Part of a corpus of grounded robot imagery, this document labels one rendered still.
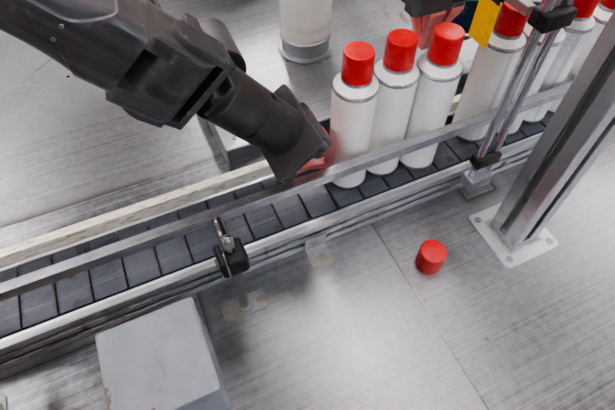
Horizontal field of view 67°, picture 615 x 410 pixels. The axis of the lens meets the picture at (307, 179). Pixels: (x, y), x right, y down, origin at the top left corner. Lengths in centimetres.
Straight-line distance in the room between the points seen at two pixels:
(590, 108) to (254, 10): 62
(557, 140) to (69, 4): 47
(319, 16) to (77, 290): 51
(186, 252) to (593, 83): 47
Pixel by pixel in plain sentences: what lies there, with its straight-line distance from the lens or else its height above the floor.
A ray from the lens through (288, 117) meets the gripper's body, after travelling 47.
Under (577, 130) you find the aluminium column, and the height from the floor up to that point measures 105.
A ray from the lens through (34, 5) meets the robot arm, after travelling 36.
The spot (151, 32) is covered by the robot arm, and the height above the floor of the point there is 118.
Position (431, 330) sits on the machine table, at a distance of 60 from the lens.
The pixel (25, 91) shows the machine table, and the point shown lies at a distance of 96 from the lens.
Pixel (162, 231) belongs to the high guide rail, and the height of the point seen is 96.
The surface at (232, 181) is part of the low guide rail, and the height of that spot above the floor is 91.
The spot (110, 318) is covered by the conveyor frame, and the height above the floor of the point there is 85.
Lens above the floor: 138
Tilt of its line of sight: 52 degrees down
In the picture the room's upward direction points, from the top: straight up
